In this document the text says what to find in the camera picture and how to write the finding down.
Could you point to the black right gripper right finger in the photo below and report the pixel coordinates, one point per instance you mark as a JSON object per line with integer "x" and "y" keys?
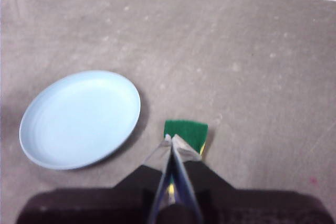
{"x": 249, "y": 208}

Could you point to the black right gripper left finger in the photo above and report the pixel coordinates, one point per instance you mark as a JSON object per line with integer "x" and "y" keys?
{"x": 105, "y": 205}

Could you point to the light blue round plate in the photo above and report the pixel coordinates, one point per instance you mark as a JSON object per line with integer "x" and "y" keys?
{"x": 81, "y": 119}

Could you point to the yellow sponge with green scourer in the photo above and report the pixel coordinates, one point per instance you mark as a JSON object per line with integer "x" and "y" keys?
{"x": 186, "y": 132}

